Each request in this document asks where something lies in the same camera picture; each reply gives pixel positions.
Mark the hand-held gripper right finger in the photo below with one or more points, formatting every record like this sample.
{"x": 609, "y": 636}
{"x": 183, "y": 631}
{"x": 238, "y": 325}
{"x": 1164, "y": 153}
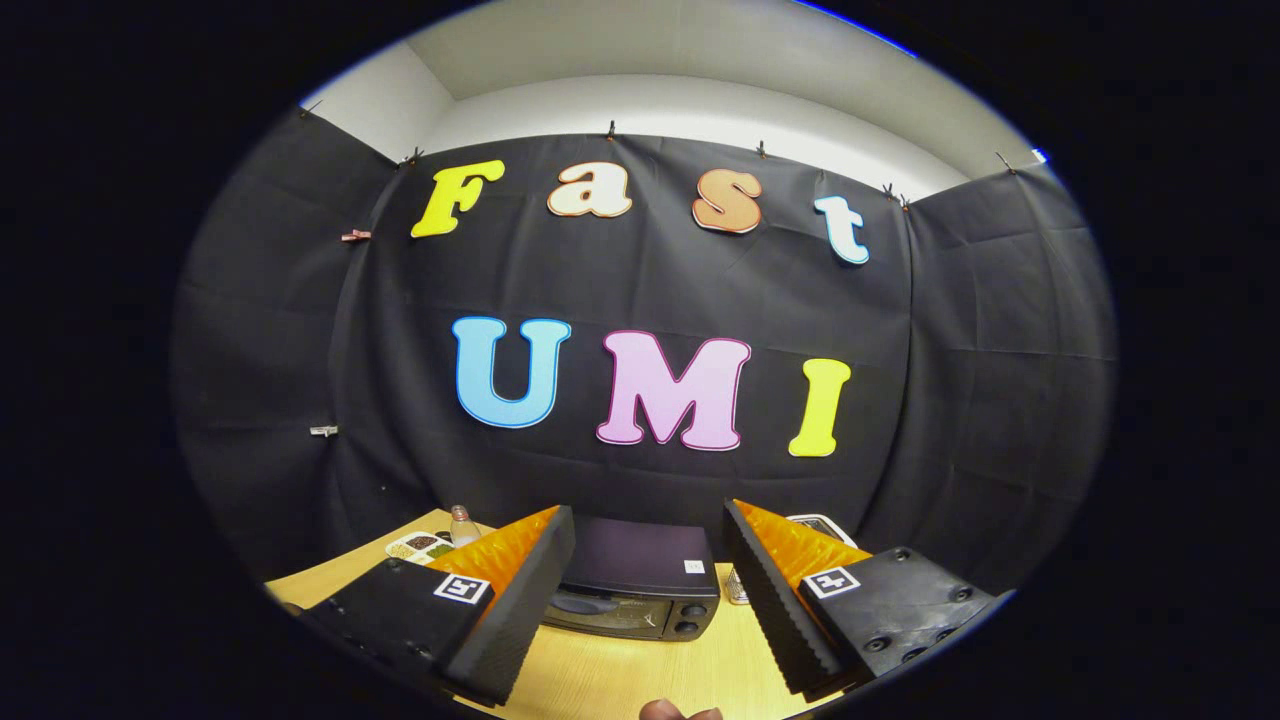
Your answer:
{"x": 778, "y": 610}

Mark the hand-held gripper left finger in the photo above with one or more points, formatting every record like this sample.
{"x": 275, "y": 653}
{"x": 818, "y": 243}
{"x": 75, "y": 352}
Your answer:
{"x": 525, "y": 610}

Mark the black toaster oven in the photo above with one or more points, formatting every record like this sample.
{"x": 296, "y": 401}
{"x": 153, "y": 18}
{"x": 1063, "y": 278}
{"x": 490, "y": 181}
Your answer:
{"x": 640, "y": 555}

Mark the white toaster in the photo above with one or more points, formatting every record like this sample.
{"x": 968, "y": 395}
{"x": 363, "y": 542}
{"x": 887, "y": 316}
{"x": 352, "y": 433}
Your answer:
{"x": 828, "y": 527}

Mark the clear plastic water bottle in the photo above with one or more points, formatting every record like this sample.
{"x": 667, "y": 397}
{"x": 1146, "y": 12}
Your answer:
{"x": 463, "y": 530}

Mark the divided snack tray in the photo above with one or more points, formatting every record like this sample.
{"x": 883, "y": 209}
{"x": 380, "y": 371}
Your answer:
{"x": 420, "y": 547}

